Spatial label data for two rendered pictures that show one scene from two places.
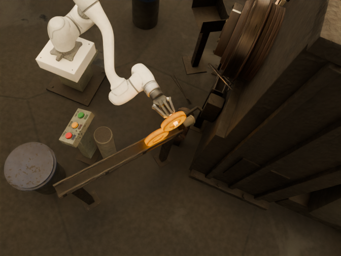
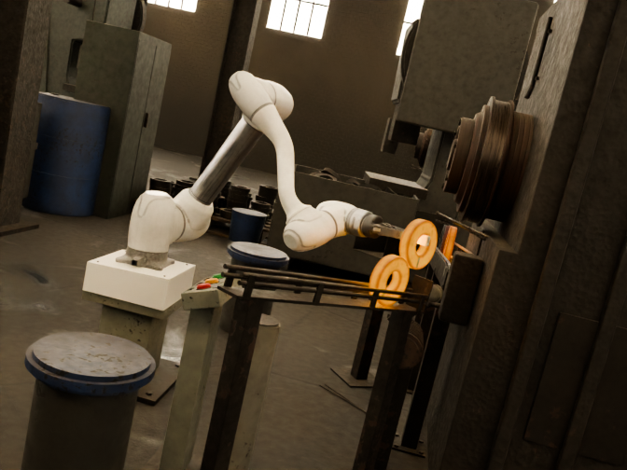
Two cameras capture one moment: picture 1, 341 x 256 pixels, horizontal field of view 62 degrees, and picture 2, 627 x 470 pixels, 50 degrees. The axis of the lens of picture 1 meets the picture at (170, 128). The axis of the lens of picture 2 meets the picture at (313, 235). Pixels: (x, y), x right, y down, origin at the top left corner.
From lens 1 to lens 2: 1.88 m
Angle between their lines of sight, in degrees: 59
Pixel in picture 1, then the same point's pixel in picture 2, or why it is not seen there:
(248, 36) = (501, 114)
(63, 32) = (167, 206)
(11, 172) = (48, 355)
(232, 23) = (468, 122)
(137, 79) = (335, 206)
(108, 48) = (288, 158)
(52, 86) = not seen: hidden behind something
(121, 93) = (311, 217)
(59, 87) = not seen: hidden behind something
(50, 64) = (119, 268)
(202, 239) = not seen: outside the picture
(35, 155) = (105, 344)
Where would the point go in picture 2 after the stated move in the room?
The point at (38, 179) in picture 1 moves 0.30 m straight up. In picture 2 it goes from (120, 369) to (142, 253)
